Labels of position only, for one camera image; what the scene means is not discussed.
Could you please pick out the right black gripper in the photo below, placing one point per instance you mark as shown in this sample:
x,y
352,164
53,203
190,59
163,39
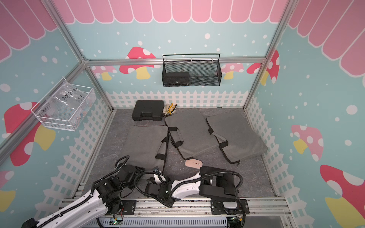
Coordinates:
x,y
167,183

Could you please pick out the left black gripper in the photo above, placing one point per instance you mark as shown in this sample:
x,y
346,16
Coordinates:
x,y
139,171

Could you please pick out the pink mouse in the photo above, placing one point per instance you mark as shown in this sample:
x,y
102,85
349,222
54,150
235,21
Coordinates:
x,y
193,163

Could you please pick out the grey laptop bag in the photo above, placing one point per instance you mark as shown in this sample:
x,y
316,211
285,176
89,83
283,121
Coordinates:
x,y
190,134
147,146
237,141

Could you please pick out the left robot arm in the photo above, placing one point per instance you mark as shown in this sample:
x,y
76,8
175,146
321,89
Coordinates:
x,y
81,211

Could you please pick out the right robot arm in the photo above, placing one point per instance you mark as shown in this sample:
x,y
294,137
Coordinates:
x,y
219,185

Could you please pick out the clear plastic bag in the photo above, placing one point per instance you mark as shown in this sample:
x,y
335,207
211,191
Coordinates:
x,y
70,103

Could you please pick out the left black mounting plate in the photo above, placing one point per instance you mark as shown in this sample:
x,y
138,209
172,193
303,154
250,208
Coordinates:
x,y
125,207

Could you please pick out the black mounting plate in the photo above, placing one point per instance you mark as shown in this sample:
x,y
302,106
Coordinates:
x,y
239,207
125,207

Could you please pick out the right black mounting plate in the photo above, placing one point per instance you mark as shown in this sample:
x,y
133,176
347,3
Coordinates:
x,y
239,207

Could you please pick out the black plastic tool case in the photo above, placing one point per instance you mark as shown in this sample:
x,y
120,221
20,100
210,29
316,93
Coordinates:
x,y
148,110

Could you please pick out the yellow black pliers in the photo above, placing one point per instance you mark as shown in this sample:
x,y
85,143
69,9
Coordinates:
x,y
169,109

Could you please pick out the black box in basket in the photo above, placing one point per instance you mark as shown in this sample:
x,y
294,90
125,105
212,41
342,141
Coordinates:
x,y
172,79

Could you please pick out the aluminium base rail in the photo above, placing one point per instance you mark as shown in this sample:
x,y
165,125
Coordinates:
x,y
201,207

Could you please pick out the white wire basket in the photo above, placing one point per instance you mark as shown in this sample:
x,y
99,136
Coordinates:
x,y
46,122

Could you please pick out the black wire mesh basket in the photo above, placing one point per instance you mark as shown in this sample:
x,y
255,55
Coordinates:
x,y
204,69

